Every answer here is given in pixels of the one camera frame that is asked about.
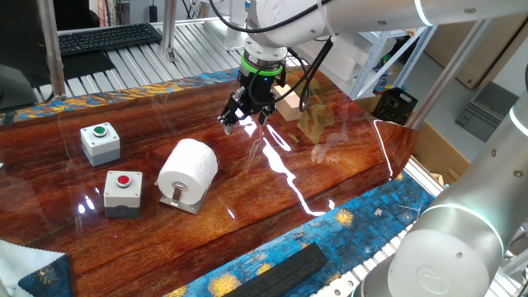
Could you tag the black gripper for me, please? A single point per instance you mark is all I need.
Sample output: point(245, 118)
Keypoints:
point(257, 88)

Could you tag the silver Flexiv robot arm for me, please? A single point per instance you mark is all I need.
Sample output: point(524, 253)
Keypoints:
point(453, 231)

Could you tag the white metal shelf rack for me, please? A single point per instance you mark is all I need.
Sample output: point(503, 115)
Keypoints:
point(371, 57)

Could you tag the tan wooden block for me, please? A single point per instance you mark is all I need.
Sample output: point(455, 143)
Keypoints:
point(290, 108)

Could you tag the white plastic stand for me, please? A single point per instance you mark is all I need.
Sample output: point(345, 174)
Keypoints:
point(222, 35)

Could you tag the black plastic crate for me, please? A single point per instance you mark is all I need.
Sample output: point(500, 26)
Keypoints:
point(394, 106)

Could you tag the wood grain table mat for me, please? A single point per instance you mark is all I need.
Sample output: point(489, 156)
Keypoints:
point(185, 247)

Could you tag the red push button box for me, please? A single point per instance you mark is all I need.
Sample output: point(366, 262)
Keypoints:
point(121, 198)

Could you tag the green push button box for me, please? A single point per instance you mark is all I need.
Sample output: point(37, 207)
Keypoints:
point(99, 150)

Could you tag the black computer keyboard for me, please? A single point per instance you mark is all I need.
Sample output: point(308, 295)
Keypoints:
point(107, 39)

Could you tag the blue starry painted cloth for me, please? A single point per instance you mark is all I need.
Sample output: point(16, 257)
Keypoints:
point(371, 222)

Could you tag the black foam block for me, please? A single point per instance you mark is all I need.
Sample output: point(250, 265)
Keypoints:
point(280, 274)

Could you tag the black desk mat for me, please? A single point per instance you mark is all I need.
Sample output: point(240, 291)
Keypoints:
point(86, 66)

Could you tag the brown cardboard box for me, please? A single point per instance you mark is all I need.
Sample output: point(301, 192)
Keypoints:
point(437, 152)

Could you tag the brown board panel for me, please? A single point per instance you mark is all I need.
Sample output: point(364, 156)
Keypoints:
point(474, 49)

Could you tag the grey plastic tray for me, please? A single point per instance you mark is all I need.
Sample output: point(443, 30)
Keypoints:
point(486, 113)

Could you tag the black computer monitor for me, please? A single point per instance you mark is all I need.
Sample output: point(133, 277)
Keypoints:
point(20, 33)

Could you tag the aluminium profile post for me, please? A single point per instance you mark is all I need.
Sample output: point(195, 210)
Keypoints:
point(168, 29)
point(449, 74)
point(51, 49)

